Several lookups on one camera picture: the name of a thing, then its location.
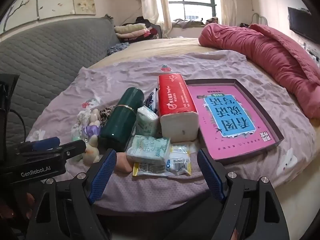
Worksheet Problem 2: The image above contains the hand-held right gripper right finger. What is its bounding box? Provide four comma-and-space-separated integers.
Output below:
197, 148, 290, 240

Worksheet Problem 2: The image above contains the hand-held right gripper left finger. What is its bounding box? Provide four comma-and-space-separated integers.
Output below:
25, 149, 118, 240

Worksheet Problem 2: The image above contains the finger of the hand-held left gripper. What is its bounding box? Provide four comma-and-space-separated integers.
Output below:
50, 139, 87, 159
15, 137, 61, 153

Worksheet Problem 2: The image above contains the plush rabbit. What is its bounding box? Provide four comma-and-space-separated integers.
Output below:
80, 120, 102, 165

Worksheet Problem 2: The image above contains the green white tissue packet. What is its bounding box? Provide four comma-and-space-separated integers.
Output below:
126, 134, 172, 167
136, 106, 160, 138

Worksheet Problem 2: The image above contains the pink printed box tray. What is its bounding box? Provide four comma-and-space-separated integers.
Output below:
186, 79, 284, 167

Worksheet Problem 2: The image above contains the red tissue pack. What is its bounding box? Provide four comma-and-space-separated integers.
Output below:
157, 74, 199, 142

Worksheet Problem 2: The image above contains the white purple packet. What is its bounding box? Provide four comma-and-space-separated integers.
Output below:
144, 88, 158, 113

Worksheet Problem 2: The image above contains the person's left hand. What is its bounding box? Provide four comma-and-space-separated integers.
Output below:
0, 192, 35, 230

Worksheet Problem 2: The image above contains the peach makeup sponge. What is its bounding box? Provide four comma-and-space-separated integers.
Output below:
115, 152, 133, 173

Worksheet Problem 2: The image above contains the yellow white snack packet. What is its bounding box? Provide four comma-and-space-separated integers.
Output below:
132, 143, 193, 177

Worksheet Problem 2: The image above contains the leopard print cloth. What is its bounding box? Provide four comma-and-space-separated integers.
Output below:
99, 106, 115, 128

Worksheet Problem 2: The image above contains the dark green thermos bottle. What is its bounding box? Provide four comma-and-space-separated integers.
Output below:
99, 87, 145, 153

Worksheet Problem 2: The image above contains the grey quilted headboard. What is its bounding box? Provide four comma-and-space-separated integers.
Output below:
0, 17, 120, 145

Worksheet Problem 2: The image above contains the dark patterned cloth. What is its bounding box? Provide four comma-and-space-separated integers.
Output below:
107, 42, 130, 55

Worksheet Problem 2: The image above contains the pile of folded clothes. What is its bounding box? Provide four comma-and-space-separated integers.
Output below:
114, 23, 160, 43

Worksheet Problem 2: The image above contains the bed with beige sheet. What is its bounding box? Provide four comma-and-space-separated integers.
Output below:
87, 37, 320, 198

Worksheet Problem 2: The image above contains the pink quilt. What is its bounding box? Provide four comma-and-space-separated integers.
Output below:
199, 23, 320, 119

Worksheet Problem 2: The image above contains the heap of clothes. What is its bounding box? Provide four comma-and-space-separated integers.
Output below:
172, 17, 220, 28

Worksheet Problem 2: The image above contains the cream curtain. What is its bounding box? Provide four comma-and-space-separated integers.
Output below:
140, 0, 173, 39
216, 0, 237, 27

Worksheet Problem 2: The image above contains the black cable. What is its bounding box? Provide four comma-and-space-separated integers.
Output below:
10, 109, 27, 142

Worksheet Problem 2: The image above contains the metal tube frame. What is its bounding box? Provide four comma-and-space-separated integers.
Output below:
251, 12, 269, 27

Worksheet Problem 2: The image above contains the black wall television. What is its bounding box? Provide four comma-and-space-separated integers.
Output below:
287, 7, 318, 40

